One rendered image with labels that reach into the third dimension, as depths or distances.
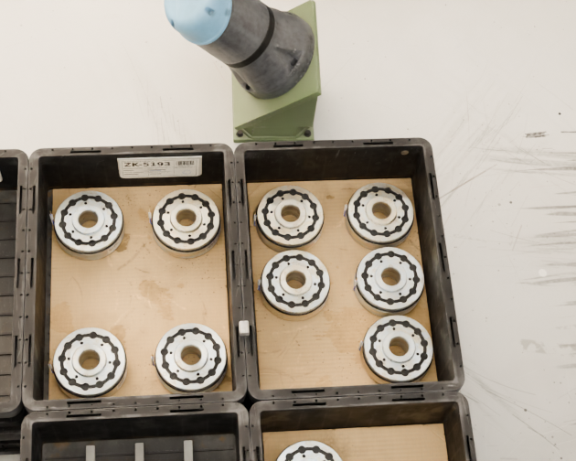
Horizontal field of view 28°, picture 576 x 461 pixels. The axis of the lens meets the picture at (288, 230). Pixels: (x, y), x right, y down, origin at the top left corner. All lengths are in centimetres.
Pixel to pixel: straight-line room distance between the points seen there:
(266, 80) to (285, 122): 10
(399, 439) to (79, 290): 52
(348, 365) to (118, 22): 80
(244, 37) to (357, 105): 32
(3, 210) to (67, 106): 30
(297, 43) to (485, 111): 39
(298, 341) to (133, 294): 26
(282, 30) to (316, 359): 53
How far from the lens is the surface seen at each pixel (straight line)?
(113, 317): 171
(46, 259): 176
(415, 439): 167
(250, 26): 181
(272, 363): 168
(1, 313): 173
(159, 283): 173
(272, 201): 175
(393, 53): 211
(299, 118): 193
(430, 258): 172
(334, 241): 176
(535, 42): 218
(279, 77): 187
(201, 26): 177
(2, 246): 178
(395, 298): 170
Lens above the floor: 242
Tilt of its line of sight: 64 degrees down
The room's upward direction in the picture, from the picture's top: 9 degrees clockwise
